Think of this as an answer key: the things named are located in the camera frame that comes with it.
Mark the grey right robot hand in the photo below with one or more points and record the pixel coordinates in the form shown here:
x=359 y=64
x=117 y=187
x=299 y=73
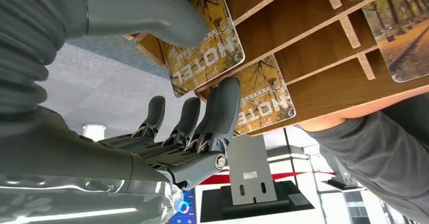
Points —
x=83 y=155

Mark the wooden card slot box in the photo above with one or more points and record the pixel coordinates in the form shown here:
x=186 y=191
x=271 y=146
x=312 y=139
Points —
x=311 y=51

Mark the person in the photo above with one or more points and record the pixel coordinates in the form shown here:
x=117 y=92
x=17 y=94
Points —
x=385 y=155

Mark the white round lamp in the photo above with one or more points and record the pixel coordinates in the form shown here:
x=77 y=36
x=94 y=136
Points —
x=93 y=132

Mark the blue display screen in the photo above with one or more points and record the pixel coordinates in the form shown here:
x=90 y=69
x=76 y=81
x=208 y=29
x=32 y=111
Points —
x=187 y=212

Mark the grey kiosk stand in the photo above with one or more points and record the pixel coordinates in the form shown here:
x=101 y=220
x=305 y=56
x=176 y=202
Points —
x=249 y=169
x=342 y=175

